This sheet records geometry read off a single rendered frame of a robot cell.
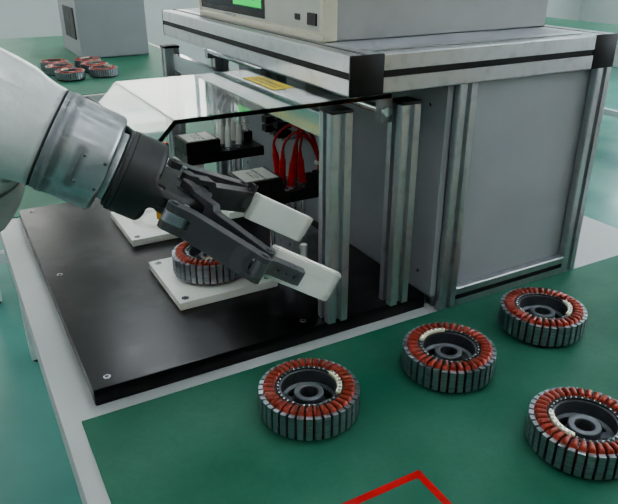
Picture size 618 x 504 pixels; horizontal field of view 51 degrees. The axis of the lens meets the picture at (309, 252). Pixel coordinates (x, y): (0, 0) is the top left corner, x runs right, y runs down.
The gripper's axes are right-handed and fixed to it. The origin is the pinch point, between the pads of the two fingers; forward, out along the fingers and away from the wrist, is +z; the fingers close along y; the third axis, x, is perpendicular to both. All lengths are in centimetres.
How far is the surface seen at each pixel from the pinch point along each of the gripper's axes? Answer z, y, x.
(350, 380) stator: 11.9, 0.2, -11.8
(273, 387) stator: 4.4, -0.1, -15.9
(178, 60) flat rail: -14, -69, 2
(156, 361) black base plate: -6.1, -10.0, -23.7
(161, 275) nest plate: -6.3, -30.8, -22.5
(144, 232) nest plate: -9, -48, -24
